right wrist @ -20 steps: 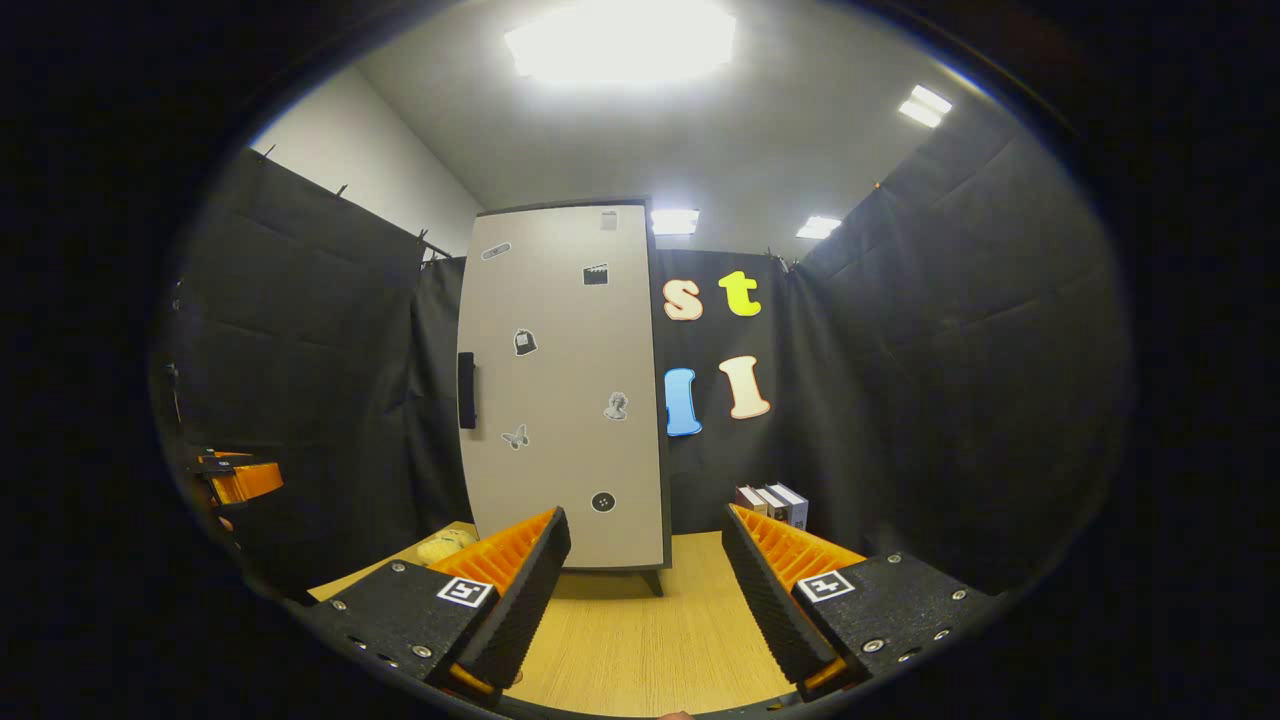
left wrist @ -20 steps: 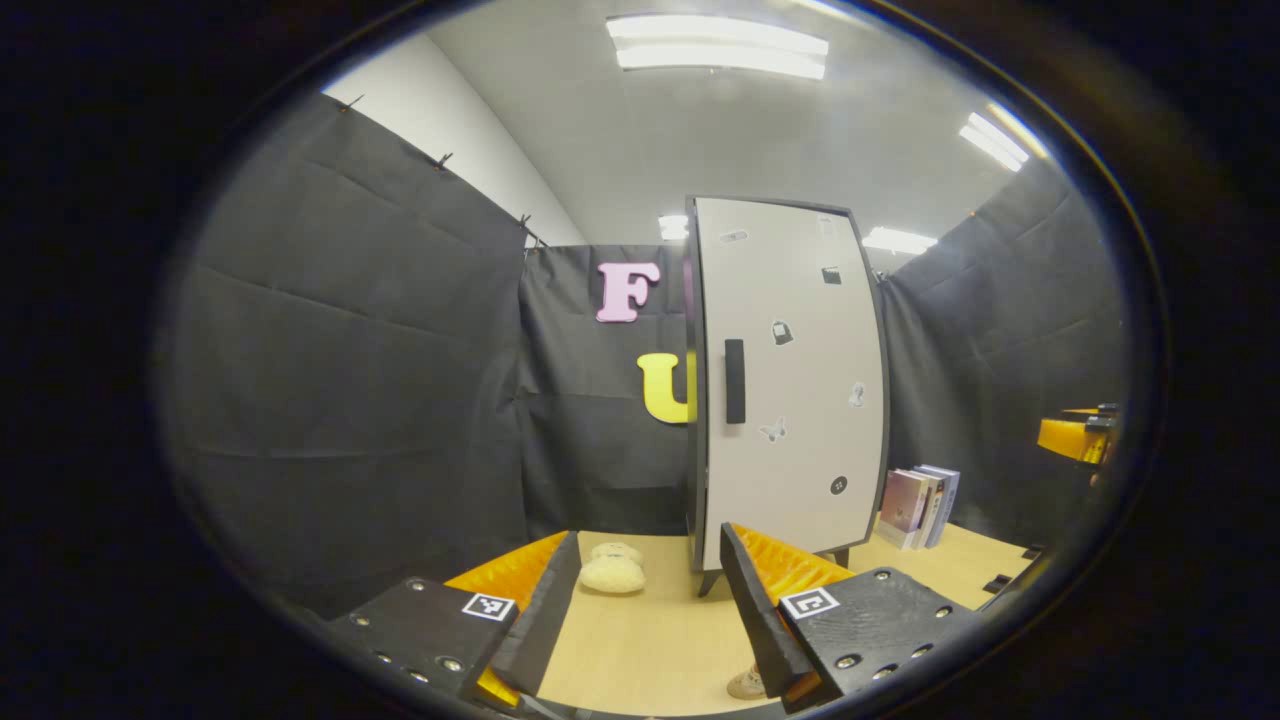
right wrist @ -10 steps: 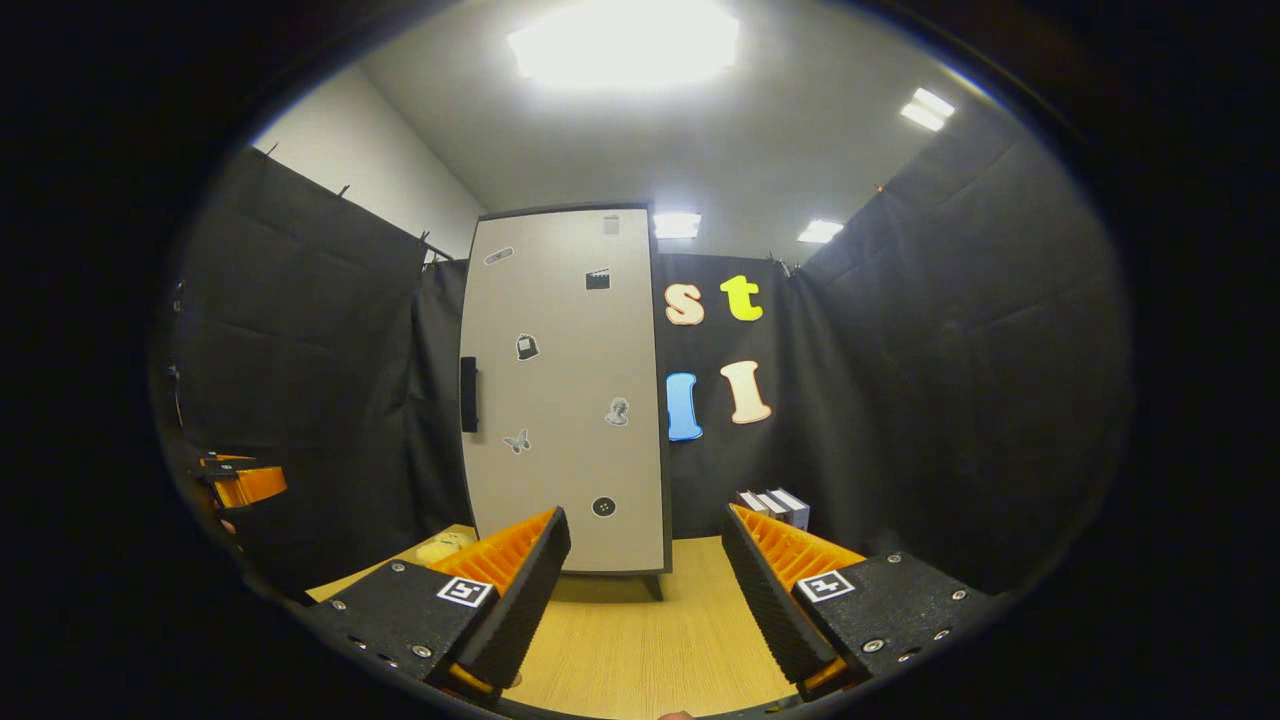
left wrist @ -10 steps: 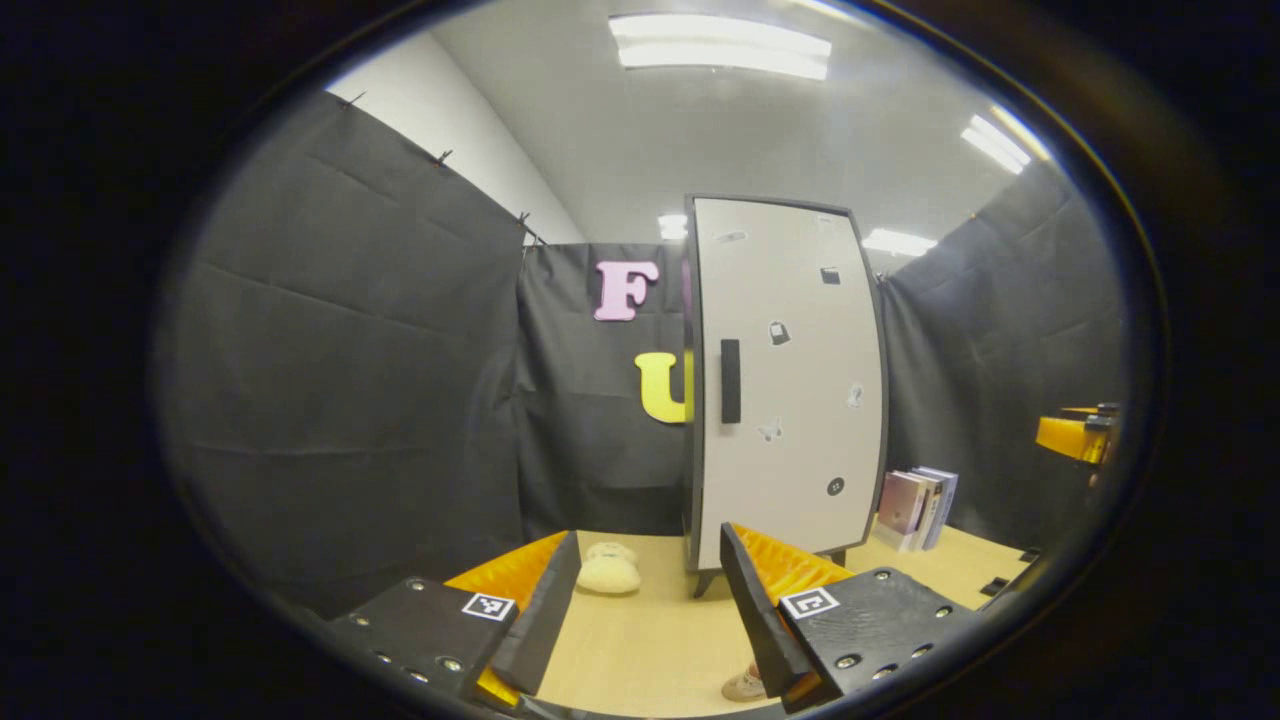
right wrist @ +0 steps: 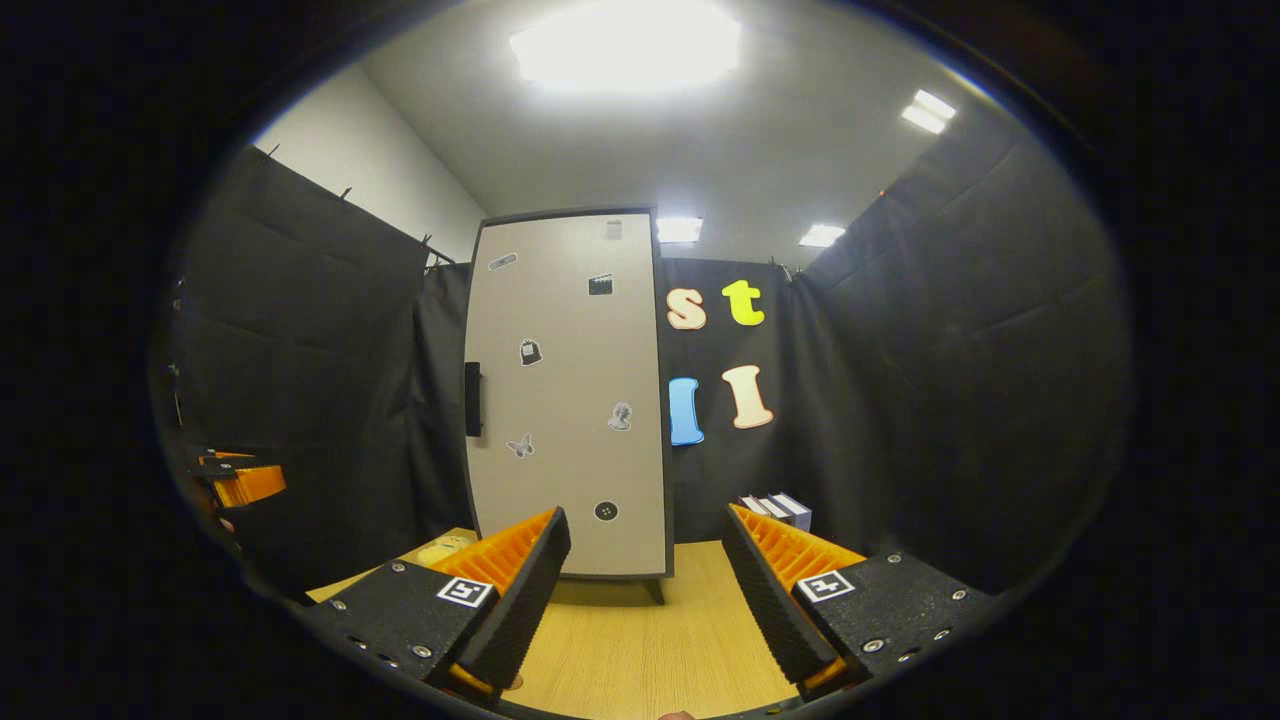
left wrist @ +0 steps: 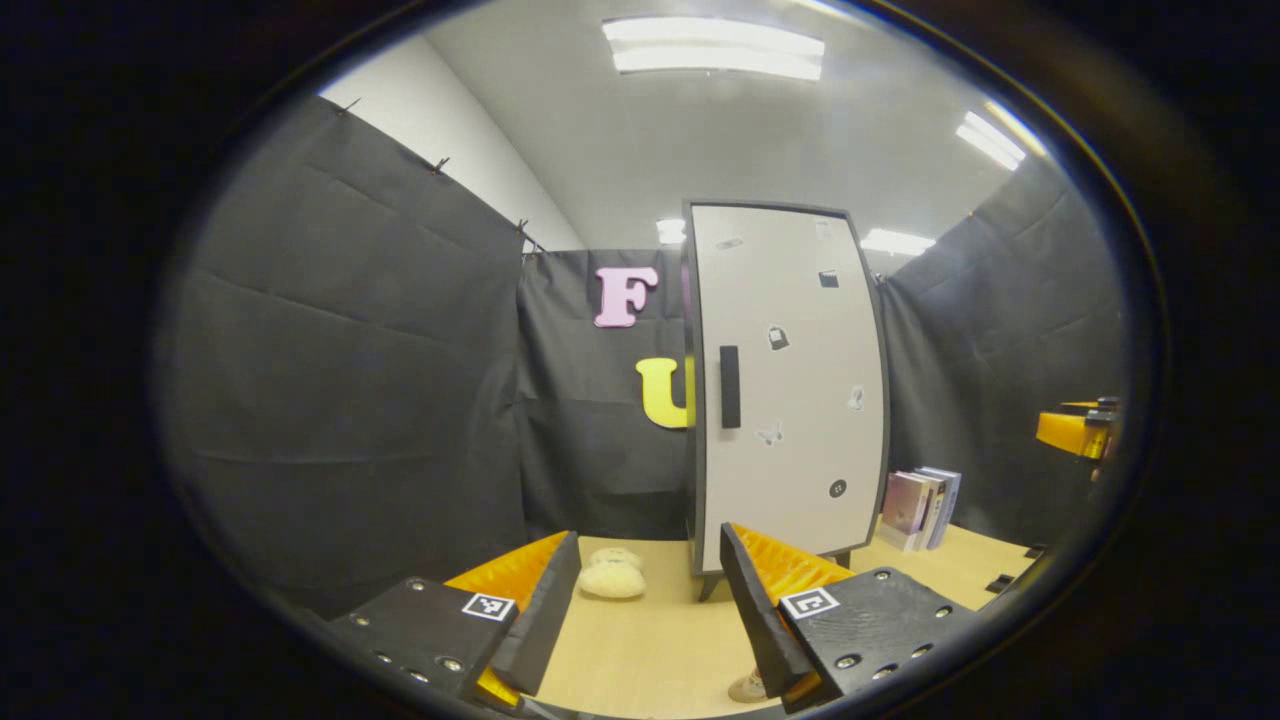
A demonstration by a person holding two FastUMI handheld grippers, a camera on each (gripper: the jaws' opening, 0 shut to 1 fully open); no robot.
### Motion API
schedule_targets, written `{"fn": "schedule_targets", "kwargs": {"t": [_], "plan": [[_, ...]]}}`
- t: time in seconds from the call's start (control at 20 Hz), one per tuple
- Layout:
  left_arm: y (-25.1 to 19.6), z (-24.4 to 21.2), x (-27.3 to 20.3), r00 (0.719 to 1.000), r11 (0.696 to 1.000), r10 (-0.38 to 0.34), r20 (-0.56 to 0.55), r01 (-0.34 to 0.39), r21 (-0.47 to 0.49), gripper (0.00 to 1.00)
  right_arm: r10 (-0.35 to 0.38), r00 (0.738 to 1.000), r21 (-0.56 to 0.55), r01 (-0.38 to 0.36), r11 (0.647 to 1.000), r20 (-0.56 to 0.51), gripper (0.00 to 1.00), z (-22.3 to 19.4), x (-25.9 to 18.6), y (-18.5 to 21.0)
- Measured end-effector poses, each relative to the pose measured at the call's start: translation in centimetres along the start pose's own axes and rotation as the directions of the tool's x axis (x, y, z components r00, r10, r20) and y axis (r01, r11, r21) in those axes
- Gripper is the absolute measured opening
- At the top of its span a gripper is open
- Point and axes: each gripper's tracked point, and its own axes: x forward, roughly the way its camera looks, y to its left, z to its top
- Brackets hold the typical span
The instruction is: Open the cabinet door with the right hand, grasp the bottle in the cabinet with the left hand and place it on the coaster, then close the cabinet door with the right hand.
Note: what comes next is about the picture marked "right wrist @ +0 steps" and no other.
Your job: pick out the cream plush toy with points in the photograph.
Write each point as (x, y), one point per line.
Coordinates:
(445, 550)

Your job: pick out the light grey cabinet door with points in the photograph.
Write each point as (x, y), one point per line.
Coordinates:
(570, 340)

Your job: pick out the white spine book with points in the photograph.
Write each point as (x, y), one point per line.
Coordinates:
(772, 508)

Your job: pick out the dark grey cabinet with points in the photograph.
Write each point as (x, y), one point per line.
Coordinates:
(655, 590)

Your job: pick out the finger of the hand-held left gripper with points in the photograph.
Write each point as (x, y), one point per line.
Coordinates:
(250, 485)

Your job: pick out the ceiling light panel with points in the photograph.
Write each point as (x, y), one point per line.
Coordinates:
(928, 111)
(821, 236)
(679, 230)
(625, 55)

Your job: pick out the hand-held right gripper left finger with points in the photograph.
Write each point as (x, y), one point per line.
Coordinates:
(520, 610)

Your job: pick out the grey blue book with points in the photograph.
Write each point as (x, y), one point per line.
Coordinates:
(795, 512)

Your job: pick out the black backdrop cloth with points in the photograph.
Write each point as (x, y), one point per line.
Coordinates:
(900, 350)

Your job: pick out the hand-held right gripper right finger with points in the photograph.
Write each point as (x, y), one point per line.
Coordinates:
(765, 600)

